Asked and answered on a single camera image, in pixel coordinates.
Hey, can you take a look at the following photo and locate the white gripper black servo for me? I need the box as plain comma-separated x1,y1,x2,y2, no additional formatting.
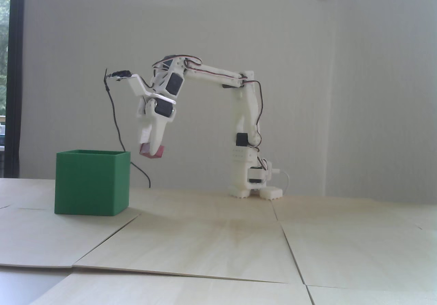
137,93,177,152

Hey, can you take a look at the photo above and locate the red block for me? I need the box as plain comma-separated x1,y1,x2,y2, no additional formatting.
139,143,165,159

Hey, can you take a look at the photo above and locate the green box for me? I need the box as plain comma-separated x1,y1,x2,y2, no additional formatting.
55,150,131,216

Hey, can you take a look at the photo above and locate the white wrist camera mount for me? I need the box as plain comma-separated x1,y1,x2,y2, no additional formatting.
109,70,155,98

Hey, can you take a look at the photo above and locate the thin black camera cable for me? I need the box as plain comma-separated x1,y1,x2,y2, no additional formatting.
103,68,152,188

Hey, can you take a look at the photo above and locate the white power cable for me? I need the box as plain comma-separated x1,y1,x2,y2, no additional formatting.
271,170,291,195

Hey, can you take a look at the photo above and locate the dark window frame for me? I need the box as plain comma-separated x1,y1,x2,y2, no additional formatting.
9,0,26,178

